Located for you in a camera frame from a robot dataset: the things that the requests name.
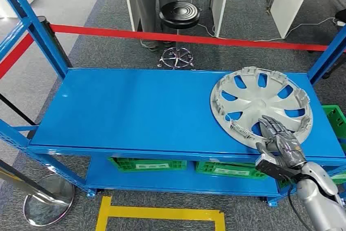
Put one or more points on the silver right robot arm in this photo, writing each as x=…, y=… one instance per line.
x=319, y=200

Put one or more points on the black stanchion post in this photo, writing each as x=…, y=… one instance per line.
x=16, y=109

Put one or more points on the yellow tape square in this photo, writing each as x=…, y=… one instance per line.
x=162, y=213

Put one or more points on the silver plastic hubcap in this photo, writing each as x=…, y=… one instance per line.
x=251, y=104

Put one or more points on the chrome stanchion post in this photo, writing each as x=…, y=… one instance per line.
x=48, y=204
x=58, y=48

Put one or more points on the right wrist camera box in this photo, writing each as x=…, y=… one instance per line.
x=270, y=168

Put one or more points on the black stool chrome base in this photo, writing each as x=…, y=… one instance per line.
x=179, y=14

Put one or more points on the blue metal shelf rack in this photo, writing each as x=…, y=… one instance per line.
x=135, y=114

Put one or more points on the person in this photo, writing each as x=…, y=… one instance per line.
x=147, y=3

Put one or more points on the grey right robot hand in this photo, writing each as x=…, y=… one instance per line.
x=289, y=147

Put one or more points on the white desk with steel frame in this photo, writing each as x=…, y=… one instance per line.
x=292, y=3

